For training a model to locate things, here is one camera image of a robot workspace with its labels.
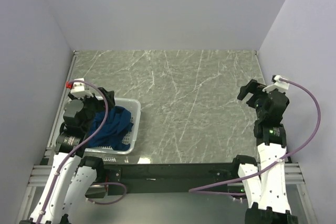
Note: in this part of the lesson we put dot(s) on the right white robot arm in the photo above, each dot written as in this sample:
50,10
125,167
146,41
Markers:
264,182

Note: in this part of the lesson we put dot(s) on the white plastic basket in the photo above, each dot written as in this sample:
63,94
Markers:
134,106

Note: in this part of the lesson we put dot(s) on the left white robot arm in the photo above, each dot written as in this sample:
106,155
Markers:
72,173

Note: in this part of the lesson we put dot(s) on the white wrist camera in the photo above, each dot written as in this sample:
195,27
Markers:
277,84
78,89

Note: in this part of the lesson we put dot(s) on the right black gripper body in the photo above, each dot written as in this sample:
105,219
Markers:
257,93

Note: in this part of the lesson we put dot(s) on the black base beam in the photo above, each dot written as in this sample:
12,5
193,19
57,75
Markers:
168,178

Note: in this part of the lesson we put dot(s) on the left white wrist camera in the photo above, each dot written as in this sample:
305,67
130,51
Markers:
78,89

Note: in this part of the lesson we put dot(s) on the aluminium frame rail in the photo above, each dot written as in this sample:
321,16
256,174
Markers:
39,175

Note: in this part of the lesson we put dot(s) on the blue printed t-shirt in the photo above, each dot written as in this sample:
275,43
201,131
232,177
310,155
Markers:
117,125

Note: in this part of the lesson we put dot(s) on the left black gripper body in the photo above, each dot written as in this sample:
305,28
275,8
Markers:
99,99

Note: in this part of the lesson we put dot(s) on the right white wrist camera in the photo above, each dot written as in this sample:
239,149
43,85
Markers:
277,84

